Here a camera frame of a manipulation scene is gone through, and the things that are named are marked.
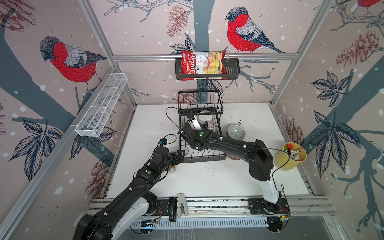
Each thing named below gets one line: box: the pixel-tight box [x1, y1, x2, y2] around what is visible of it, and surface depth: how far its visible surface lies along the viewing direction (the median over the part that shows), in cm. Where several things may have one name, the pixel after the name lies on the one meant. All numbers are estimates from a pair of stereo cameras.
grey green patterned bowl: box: [226, 124, 246, 141], surface depth 99 cm
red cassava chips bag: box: [181, 50, 227, 81], surface depth 90 cm
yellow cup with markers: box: [276, 142, 307, 171], surface depth 82 cm
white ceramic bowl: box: [198, 110, 214, 124], surface depth 106 cm
